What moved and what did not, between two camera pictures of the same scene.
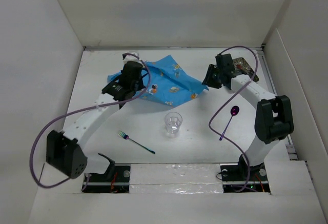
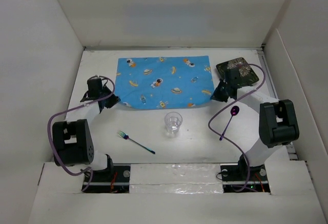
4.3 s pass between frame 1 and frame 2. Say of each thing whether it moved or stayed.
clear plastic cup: stayed
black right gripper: moved
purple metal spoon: stayed
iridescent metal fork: stayed
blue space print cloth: moved
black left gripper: moved
